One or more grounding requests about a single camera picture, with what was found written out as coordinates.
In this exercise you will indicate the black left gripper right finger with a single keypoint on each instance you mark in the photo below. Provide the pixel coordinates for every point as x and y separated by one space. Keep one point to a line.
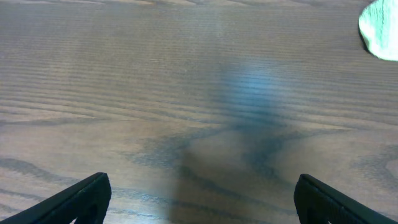
318 203

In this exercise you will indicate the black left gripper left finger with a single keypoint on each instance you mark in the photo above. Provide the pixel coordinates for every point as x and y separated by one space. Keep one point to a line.
85 202

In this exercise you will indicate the light green cloth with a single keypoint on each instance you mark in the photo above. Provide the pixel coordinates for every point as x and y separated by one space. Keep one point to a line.
378 27

